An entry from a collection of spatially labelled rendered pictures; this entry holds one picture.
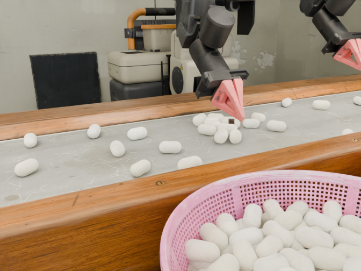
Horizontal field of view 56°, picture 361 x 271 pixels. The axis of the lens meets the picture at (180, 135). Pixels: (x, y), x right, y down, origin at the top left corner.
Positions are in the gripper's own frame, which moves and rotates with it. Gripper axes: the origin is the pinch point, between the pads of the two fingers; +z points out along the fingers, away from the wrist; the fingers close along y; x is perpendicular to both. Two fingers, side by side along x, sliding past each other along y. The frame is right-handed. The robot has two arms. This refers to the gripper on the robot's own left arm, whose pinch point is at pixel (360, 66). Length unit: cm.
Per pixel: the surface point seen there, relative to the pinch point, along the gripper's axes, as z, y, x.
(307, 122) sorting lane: 14.9, -30.6, -3.5
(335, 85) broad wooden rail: -0.1, -2.5, 7.4
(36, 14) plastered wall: -158, -64, 112
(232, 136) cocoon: 17, -51, -7
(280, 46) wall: -134, 136, 132
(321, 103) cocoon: 9.7, -21.2, -1.0
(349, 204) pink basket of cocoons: 34, -51, -21
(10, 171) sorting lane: 14, -84, -3
